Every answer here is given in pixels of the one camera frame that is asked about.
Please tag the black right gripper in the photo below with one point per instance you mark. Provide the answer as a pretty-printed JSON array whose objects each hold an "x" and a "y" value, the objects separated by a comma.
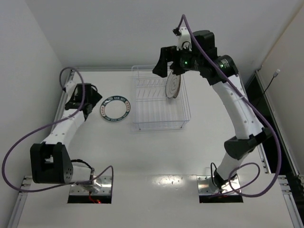
[{"x": 173, "y": 60}]

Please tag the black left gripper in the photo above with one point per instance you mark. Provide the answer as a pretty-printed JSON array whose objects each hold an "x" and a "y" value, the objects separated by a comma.
[{"x": 92, "y": 100}]

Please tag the white plate black rim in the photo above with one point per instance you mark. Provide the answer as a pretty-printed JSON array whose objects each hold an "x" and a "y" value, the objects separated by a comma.
[{"x": 173, "y": 85}]

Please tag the white plate green rim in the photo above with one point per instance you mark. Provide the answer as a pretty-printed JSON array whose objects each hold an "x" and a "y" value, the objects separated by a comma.
[{"x": 115, "y": 108}]

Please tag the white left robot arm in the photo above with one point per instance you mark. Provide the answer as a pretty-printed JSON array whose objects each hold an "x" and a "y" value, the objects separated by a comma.
[{"x": 50, "y": 161}]

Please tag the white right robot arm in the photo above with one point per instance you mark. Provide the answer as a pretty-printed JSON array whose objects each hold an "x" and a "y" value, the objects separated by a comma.
[{"x": 249, "y": 132}]

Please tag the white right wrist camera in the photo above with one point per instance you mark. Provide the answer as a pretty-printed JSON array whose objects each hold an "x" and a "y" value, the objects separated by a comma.
[{"x": 184, "y": 39}]

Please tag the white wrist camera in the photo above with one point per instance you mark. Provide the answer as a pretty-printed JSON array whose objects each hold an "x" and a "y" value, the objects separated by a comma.
[
  {"x": 184, "y": 39},
  {"x": 69, "y": 87}
]

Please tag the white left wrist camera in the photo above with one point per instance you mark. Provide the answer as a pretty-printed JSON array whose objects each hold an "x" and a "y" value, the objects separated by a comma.
[{"x": 69, "y": 87}]

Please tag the clear wire dish rack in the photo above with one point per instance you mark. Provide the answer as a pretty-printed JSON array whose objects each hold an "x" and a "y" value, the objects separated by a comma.
[{"x": 151, "y": 108}]

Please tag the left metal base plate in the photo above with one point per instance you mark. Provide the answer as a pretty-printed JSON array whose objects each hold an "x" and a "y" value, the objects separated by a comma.
[{"x": 99, "y": 187}]

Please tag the metal base plate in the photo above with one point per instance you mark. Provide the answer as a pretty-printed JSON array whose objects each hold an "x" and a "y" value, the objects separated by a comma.
[
  {"x": 99, "y": 187},
  {"x": 206, "y": 187}
]

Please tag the black cable white connector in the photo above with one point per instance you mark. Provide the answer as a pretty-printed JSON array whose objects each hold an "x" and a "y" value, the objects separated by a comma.
[{"x": 275, "y": 74}]

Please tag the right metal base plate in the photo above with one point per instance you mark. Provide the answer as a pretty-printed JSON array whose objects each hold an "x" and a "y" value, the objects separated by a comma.
[{"x": 206, "y": 187}]

